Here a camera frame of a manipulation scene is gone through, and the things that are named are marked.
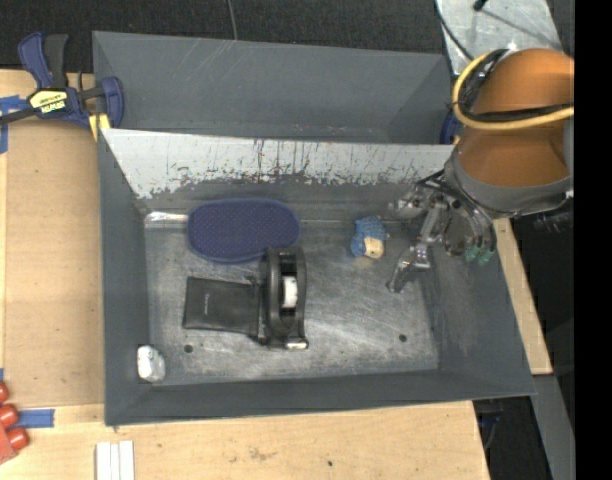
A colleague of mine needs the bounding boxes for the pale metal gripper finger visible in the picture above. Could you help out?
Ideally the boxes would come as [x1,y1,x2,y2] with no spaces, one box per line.
[394,252,432,294]
[387,245,425,290]

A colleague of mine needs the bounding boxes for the blue toy hedgehog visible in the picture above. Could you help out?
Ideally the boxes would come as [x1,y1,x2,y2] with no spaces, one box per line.
[349,216,391,260]

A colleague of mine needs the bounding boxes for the grey metal bin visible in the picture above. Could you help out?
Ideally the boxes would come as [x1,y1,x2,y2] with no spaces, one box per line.
[90,30,538,427]

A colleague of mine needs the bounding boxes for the black tape dispenser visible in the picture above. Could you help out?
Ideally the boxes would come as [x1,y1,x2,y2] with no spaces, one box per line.
[257,245,310,352]

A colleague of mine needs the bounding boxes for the blue dotted oval pad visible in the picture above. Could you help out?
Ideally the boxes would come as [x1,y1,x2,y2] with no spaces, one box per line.
[185,197,302,264]

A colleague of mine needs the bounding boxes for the black flat pouch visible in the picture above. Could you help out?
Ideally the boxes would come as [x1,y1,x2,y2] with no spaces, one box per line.
[181,276,263,339]

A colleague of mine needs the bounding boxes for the small white lump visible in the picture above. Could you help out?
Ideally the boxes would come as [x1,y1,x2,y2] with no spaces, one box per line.
[136,345,167,383]

